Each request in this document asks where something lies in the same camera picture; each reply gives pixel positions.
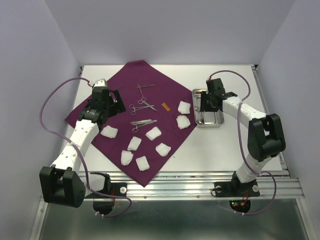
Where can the purple cloth drape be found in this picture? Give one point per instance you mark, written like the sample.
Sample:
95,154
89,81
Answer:
166,90

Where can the stainless steel tray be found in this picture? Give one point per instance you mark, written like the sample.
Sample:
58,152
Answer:
211,119

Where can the steel surgical scissors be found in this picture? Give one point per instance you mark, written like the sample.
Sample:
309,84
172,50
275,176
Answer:
143,100

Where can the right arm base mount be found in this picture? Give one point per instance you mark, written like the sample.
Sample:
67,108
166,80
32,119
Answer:
239,193

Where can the steel tweezers branded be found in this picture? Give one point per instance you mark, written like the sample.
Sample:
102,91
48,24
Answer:
140,122

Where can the white gauze pad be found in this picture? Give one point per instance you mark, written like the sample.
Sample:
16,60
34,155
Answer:
153,133
162,149
184,108
183,122
142,163
134,143
126,157
109,132

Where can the white gauze pad bottom left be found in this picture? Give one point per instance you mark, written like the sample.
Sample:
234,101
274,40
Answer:
126,157

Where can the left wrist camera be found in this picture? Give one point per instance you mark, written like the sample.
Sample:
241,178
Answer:
99,83

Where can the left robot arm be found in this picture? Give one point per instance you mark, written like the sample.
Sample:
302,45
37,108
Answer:
60,182

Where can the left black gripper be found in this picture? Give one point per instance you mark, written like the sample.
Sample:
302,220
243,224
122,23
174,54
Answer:
118,107

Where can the small steel hemostat under tweezers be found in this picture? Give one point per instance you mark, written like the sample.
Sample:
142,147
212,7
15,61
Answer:
135,129

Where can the white gauze pad lower right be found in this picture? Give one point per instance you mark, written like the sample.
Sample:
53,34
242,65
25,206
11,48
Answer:
162,149

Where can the long thin steel tweezers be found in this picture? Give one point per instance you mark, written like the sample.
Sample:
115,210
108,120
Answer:
144,86

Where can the white gauze pad far right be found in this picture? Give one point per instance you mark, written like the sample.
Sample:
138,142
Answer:
184,108

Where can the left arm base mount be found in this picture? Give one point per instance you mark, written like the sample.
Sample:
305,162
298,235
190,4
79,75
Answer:
106,206

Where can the white gauze pad lower centre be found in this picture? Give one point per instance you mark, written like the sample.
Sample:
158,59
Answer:
134,143

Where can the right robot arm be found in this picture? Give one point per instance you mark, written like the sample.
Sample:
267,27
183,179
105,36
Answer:
265,139

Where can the aluminium rail frame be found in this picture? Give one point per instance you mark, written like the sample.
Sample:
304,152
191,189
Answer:
177,204

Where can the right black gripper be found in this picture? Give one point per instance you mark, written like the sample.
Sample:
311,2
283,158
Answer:
203,105

